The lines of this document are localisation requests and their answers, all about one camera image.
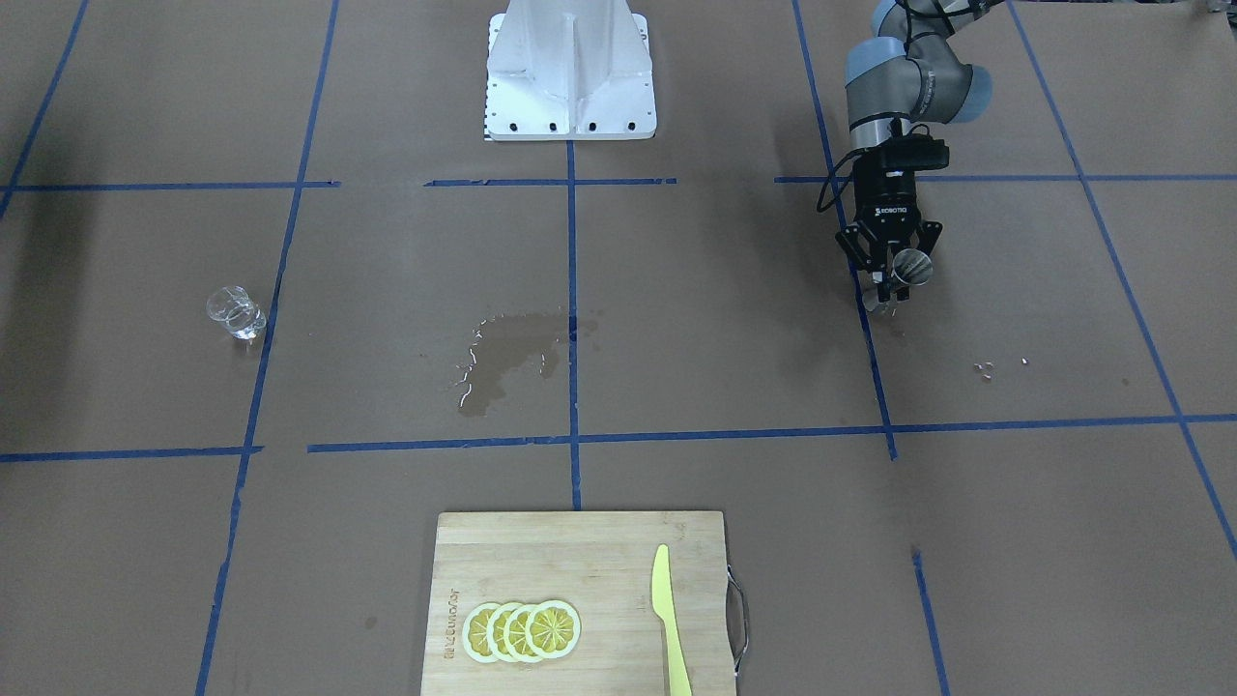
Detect lemon slice four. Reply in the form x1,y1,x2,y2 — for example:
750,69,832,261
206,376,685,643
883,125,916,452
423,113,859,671
464,602,501,664

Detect glass measuring cup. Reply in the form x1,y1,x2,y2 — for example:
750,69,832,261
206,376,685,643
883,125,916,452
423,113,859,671
205,286,267,342

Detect lemon slice two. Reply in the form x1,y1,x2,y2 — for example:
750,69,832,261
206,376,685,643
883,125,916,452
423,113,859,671
501,605,542,664

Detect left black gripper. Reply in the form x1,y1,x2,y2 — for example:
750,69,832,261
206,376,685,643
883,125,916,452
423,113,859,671
835,153,944,286

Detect wooden cutting board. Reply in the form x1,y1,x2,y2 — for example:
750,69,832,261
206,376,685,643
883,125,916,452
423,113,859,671
419,511,737,695

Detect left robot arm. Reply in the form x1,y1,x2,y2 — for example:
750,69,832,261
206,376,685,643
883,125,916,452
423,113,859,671
836,1,997,303

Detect lemon slice three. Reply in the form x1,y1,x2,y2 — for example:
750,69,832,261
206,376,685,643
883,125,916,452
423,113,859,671
485,602,524,661

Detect lemon slice one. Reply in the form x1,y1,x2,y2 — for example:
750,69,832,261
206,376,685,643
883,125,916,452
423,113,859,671
524,600,581,659

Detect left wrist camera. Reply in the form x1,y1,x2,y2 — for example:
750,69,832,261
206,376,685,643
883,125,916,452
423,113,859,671
875,134,951,172

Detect white pedestal column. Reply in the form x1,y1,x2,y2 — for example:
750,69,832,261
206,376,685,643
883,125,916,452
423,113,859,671
482,1,658,142

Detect yellow plastic knife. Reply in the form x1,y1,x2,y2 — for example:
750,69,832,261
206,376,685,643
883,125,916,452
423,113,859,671
649,543,693,695

